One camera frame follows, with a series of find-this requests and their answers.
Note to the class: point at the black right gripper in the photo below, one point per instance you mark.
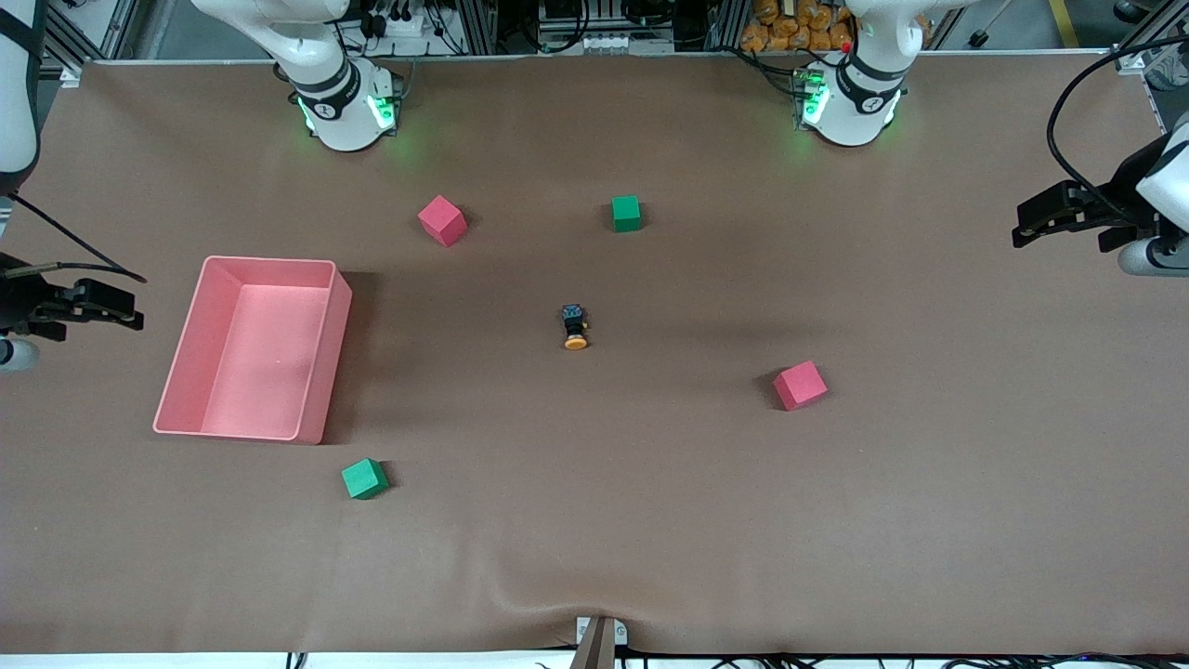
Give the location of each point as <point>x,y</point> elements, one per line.
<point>20,302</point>

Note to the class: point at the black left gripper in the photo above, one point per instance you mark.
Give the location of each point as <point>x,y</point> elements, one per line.
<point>1121,196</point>

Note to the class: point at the orange capped black button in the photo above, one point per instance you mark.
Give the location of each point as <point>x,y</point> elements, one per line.
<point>575,327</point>

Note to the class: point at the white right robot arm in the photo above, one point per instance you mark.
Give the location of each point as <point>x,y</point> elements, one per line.
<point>339,121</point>

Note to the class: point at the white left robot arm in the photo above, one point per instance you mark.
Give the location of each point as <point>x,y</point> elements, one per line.
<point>859,111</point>

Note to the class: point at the pink plastic bin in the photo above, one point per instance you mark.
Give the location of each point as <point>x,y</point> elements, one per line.
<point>260,353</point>

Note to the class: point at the black castor foot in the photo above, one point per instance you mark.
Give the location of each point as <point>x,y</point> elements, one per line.
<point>977,40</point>

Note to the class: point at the pink foam cube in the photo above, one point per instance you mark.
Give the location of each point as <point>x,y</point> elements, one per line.
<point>442,221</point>
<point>800,386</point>

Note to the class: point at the green foam cube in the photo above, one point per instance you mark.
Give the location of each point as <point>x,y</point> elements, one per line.
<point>364,478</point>
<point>626,214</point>

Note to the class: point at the pile of orange items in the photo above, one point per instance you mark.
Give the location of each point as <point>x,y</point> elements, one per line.
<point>780,28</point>

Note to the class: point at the white power strip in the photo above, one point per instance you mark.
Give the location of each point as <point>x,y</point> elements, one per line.
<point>409,26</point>

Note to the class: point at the brown table cloth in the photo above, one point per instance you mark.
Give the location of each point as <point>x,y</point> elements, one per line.
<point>594,520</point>

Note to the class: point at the aluminium frame strut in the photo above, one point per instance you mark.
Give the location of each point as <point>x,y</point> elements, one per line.
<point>65,46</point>

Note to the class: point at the aluminium frame post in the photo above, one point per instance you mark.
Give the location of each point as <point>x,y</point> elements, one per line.
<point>725,26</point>
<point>476,26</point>

